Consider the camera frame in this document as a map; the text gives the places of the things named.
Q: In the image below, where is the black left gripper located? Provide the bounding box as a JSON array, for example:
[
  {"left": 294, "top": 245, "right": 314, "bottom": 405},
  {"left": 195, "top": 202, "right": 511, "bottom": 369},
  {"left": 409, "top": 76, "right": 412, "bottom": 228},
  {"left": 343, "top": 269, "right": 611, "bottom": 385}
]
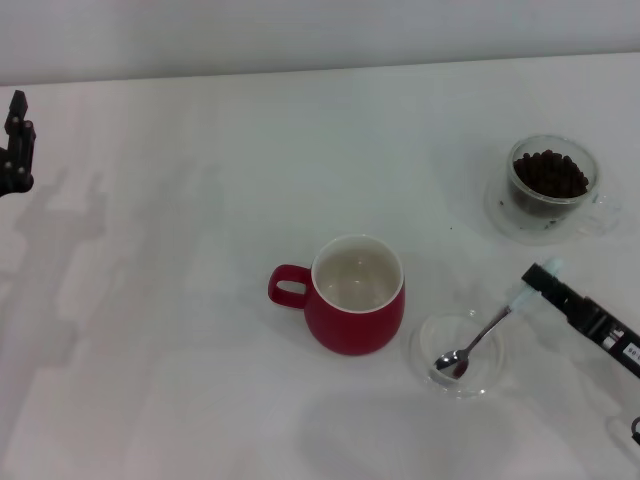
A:
[{"left": 0, "top": 89, "right": 37, "bottom": 199}]

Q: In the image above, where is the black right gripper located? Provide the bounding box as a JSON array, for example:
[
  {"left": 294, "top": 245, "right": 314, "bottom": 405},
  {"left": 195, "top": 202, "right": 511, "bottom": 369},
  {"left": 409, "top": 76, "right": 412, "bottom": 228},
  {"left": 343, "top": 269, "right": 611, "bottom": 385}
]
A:
[{"left": 522, "top": 263, "right": 640, "bottom": 380}]

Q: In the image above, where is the metal spoon with blue handle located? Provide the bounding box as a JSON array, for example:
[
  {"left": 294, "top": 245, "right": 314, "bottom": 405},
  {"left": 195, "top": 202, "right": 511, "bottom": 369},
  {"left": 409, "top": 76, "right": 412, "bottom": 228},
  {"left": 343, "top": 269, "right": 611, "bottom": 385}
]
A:
[{"left": 432, "top": 257, "right": 566, "bottom": 385}]

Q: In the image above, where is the red ceramic mug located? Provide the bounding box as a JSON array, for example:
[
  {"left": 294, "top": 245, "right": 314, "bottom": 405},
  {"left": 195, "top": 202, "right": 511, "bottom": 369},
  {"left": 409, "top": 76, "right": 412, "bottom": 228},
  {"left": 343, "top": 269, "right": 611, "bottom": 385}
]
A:
[{"left": 266, "top": 233, "right": 407, "bottom": 357}]

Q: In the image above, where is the pile of coffee beans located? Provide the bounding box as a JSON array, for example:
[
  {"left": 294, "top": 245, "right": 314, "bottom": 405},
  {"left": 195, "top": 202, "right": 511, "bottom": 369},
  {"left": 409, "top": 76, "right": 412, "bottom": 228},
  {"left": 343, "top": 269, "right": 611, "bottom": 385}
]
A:
[{"left": 510, "top": 148, "right": 590, "bottom": 216}]

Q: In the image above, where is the clear glass saucer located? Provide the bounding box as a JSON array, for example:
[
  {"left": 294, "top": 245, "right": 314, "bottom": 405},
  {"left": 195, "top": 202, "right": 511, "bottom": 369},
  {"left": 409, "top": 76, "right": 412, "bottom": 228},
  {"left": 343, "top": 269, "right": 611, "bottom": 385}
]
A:
[{"left": 484, "top": 169, "right": 609, "bottom": 246}]

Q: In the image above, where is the small clear glass dish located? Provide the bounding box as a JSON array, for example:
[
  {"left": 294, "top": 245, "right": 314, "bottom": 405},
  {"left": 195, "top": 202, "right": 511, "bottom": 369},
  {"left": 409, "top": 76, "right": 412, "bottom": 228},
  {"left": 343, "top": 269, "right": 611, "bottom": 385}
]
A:
[{"left": 408, "top": 308, "right": 506, "bottom": 400}]

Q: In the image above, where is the clear glass cup with handle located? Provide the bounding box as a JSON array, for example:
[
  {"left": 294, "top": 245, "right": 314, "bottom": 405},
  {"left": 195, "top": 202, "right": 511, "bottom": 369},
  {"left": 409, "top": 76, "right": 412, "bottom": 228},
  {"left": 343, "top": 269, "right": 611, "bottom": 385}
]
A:
[{"left": 507, "top": 133, "right": 624, "bottom": 236}]

